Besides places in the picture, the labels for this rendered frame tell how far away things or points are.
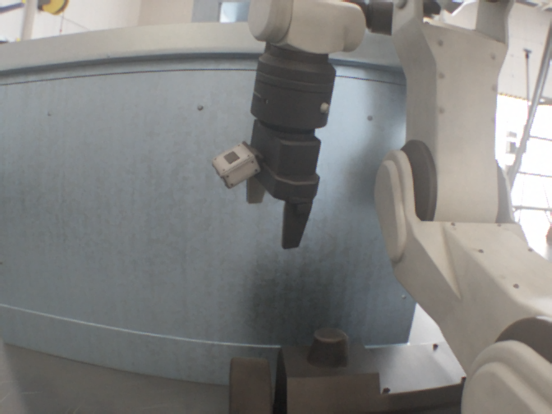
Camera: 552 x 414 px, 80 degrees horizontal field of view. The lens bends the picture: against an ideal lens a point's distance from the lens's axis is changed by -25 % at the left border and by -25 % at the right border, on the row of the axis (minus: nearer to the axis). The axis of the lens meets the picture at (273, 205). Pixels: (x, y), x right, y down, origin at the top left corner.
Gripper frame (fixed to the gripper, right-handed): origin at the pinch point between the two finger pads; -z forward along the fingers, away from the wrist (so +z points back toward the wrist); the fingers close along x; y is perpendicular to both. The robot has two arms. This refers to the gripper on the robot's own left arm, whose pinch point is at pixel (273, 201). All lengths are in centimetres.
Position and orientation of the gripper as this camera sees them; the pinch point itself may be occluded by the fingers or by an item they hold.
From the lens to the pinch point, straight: 52.8
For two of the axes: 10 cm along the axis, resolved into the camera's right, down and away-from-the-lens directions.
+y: -9.0, 0.8, -4.3
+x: -4.2, -4.8, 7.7
